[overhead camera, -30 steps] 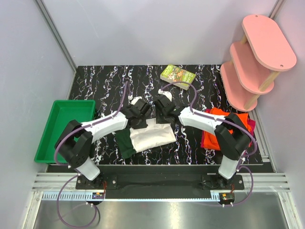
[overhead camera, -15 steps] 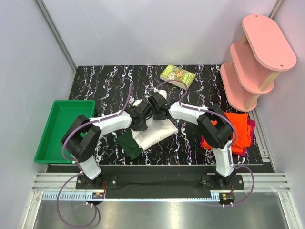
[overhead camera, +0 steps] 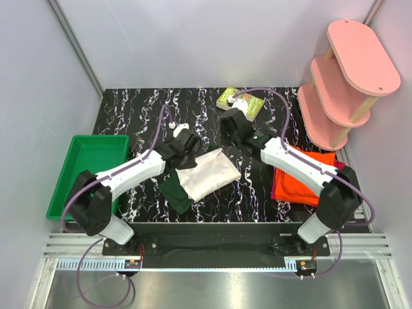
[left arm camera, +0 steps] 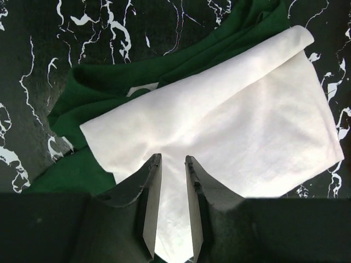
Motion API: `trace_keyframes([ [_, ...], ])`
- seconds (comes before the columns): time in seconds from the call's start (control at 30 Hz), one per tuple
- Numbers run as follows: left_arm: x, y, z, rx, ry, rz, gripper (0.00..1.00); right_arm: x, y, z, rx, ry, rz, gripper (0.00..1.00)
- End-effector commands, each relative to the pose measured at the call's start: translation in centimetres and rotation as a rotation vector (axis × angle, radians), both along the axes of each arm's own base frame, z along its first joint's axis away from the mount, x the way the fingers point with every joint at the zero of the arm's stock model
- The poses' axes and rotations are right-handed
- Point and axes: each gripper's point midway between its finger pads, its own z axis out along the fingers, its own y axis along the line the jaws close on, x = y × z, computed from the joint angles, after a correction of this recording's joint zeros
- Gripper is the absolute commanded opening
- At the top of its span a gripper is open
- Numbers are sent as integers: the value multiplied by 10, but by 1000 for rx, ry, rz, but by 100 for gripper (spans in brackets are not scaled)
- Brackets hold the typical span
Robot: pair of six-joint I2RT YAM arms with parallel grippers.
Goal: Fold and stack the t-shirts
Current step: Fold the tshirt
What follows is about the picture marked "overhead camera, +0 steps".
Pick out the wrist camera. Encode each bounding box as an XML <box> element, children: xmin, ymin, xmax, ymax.
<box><xmin>169</xmin><ymin>122</ymin><xmax>189</xmax><ymax>138</ymax></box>
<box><xmin>227</xmin><ymin>96</ymin><xmax>248</xmax><ymax>116</ymax></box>

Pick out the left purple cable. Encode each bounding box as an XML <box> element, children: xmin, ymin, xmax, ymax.
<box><xmin>61</xmin><ymin>103</ymin><xmax>176</xmax><ymax>306</ymax></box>

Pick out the green paperback book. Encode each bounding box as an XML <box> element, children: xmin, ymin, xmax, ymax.
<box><xmin>216</xmin><ymin>87</ymin><xmax>264</xmax><ymax>122</ymax></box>

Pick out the purple cable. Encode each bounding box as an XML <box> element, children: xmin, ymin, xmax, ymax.
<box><xmin>61</xmin><ymin>103</ymin><xmax>176</xmax><ymax>306</ymax></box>
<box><xmin>231</xmin><ymin>87</ymin><xmax>376</xmax><ymax>279</ymax></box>

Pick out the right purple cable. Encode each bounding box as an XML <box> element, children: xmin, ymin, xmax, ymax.
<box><xmin>231</xmin><ymin>87</ymin><xmax>376</xmax><ymax>279</ymax></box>

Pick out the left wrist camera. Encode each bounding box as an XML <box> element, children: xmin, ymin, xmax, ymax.
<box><xmin>169</xmin><ymin>122</ymin><xmax>189</xmax><ymax>138</ymax></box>

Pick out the white and green t-shirt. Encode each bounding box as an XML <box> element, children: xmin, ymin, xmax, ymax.
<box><xmin>159</xmin><ymin>147</ymin><xmax>241</xmax><ymax>214</ymax></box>

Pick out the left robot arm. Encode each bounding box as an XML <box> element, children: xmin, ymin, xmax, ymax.
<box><xmin>63</xmin><ymin>129</ymin><xmax>201</xmax><ymax>255</ymax></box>

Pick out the pink three-tier shelf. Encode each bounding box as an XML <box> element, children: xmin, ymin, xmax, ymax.
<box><xmin>297</xmin><ymin>19</ymin><xmax>401</xmax><ymax>151</ymax></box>

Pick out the orange folded t-shirt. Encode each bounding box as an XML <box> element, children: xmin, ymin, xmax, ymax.
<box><xmin>272</xmin><ymin>147</ymin><xmax>338</xmax><ymax>207</ymax></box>

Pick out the green plastic tray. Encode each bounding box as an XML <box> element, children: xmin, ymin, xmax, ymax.
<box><xmin>46</xmin><ymin>134</ymin><xmax>131</xmax><ymax>221</ymax></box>

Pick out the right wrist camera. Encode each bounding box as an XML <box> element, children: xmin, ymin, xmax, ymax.
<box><xmin>227</xmin><ymin>96</ymin><xmax>248</xmax><ymax>116</ymax></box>

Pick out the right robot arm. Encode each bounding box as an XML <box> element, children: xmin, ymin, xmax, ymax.
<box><xmin>220</xmin><ymin>108</ymin><xmax>363</xmax><ymax>255</ymax></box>

